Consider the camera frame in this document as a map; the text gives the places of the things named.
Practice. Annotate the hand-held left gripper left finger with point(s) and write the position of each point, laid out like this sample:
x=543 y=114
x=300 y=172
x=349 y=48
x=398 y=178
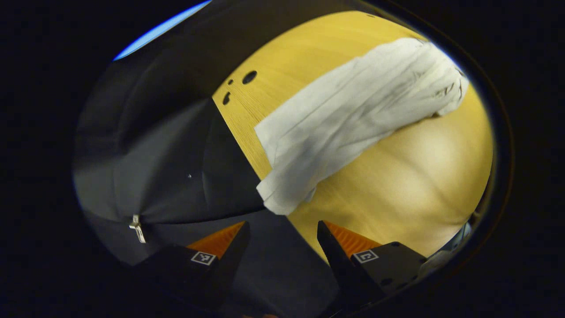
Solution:
x=234 y=256

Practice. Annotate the white cloth clip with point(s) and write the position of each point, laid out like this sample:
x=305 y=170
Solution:
x=138 y=229

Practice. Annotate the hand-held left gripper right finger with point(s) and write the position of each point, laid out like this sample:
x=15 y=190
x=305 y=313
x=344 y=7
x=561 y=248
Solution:
x=335 y=260

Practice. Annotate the white jeans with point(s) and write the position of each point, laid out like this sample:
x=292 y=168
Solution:
x=344 y=119

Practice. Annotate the black backdrop cloth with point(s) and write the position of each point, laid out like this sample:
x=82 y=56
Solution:
x=167 y=154

